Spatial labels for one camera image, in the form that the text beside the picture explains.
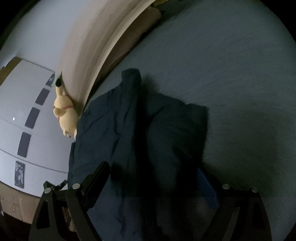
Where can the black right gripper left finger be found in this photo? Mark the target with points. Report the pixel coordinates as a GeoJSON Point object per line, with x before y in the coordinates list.
{"type": "Point", "coordinates": [62, 214]}

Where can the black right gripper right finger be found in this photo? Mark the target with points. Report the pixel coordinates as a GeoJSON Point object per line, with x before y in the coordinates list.
{"type": "Point", "coordinates": [230, 212]}

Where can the dark navy puffer jacket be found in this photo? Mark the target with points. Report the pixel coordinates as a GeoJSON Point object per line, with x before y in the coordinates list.
{"type": "Point", "coordinates": [154, 145]}

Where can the yellow Pikachu plush toy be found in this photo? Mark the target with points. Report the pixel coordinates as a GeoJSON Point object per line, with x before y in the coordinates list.
{"type": "Point", "coordinates": [63, 110]}

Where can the grey bed sheet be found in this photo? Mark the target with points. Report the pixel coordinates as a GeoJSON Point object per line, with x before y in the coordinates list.
{"type": "Point", "coordinates": [238, 59]}

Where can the beige upholstered headboard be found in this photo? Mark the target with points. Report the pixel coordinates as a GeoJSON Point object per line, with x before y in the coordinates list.
{"type": "Point", "coordinates": [93, 36]}

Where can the white wardrobe with dark handles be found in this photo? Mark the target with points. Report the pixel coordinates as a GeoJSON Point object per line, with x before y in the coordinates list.
{"type": "Point", "coordinates": [33, 147]}

